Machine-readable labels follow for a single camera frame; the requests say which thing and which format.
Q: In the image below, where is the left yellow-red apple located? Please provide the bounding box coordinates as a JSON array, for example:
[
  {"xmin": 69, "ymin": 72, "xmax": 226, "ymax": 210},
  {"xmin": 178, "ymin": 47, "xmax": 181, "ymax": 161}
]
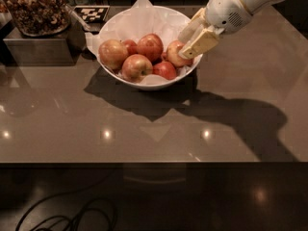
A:
[{"xmin": 98, "ymin": 39, "xmax": 129, "ymax": 70}]

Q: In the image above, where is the front centre yellow-red apple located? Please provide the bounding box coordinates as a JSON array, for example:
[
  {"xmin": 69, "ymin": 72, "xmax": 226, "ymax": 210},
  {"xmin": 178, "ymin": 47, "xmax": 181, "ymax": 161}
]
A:
[{"xmin": 121, "ymin": 54, "xmax": 153, "ymax": 83}]

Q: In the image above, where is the black white marker card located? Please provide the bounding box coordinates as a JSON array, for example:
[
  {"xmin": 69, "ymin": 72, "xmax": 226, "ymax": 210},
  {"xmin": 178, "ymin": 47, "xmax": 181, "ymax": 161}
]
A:
[{"xmin": 74, "ymin": 5, "xmax": 110, "ymax": 23}]

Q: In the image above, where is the grey metal box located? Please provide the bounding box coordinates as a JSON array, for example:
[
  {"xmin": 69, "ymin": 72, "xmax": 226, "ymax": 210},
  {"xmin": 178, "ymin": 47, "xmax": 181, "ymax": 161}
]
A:
[{"xmin": 4, "ymin": 19, "xmax": 86, "ymax": 66}]

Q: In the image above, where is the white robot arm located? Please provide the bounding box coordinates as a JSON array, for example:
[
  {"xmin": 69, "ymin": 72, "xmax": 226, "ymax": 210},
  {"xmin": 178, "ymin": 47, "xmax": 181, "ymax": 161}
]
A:
[{"xmin": 178, "ymin": 0, "xmax": 285, "ymax": 59}]

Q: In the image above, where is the red-yellow apple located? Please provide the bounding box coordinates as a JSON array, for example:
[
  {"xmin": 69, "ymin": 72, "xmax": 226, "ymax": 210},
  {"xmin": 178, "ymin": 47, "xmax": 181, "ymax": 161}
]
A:
[{"xmin": 167, "ymin": 40, "xmax": 193, "ymax": 68}]

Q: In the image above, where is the small red apple behind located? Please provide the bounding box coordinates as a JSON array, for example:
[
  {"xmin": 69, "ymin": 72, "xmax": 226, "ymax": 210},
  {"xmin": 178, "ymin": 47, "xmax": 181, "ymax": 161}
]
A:
[{"xmin": 122, "ymin": 39, "xmax": 137, "ymax": 56}]

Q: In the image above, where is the small red apple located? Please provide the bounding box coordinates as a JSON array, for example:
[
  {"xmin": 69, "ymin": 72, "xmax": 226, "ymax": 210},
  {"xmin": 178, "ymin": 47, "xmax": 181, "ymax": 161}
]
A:
[
  {"xmin": 122, "ymin": 39, "xmax": 137, "ymax": 56},
  {"xmin": 153, "ymin": 62, "xmax": 177, "ymax": 80}
]

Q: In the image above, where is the front small red apple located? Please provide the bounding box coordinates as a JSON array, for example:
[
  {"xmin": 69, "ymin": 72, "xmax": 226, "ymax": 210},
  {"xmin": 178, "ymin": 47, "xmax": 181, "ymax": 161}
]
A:
[{"xmin": 153, "ymin": 62, "xmax": 177, "ymax": 80}]

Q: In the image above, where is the yellow-red apple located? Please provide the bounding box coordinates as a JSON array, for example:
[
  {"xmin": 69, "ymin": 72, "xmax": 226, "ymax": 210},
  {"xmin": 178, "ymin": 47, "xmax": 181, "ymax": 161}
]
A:
[
  {"xmin": 121, "ymin": 54, "xmax": 153, "ymax": 83},
  {"xmin": 98, "ymin": 39, "xmax": 129, "ymax": 70}
]

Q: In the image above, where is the top centre red apple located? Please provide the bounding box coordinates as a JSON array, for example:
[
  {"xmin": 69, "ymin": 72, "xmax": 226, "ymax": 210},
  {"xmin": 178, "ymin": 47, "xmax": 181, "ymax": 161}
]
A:
[{"xmin": 137, "ymin": 34, "xmax": 164, "ymax": 62}]

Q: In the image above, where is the white bowl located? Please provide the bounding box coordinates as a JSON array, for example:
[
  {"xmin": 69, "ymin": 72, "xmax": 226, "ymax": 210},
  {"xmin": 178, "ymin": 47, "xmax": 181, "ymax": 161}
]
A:
[{"xmin": 96, "ymin": 5, "xmax": 205, "ymax": 91}]

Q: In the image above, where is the black cable on floor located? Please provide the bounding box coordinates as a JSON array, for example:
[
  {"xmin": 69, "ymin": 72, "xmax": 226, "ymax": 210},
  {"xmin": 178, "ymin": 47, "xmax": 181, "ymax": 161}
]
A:
[{"xmin": 14, "ymin": 168, "xmax": 118, "ymax": 231}]

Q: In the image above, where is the white paper liner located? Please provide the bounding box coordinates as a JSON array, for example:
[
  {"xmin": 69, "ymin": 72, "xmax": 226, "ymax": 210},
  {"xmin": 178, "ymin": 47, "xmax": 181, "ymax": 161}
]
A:
[{"xmin": 85, "ymin": 0, "xmax": 206, "ymax": 86}]

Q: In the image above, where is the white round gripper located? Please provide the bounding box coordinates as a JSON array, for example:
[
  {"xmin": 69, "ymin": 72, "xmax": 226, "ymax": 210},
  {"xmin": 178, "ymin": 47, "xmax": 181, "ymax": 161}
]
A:
[{"xmin": 178, "ymin": 0, "xmax": 252, "ymax": 59}]

